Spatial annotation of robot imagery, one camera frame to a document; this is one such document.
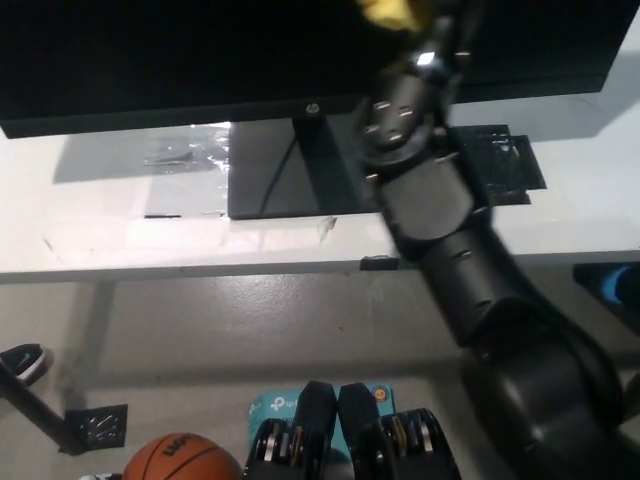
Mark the teal tp-link box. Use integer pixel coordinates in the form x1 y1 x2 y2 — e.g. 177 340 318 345
248 383 396 459

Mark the clear plastic film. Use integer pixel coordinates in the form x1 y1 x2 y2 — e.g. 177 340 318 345
144 122 234 174

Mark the black HP monitor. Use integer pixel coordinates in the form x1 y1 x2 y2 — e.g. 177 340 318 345
0 0 630 221

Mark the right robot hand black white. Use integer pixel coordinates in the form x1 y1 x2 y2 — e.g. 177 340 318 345
409 0 479 60

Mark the black sneaker white sole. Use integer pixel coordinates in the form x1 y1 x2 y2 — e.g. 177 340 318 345
0 343 55 387

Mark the black mesh tray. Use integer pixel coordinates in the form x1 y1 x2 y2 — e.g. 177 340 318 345
447 124 547 206

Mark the yellow microfiber cloth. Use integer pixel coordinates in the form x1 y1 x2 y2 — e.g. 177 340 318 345
357 0 426 32

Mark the short black tape piece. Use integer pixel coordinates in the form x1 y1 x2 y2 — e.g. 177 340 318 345
359 254 400 271

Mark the black metal pole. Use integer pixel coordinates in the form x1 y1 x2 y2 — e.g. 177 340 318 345
0 359 84 456

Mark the orange basketball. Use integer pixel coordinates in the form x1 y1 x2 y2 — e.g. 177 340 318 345
122 433 244 480

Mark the black object with blue part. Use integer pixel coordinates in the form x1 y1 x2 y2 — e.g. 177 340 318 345
572 263 640 306

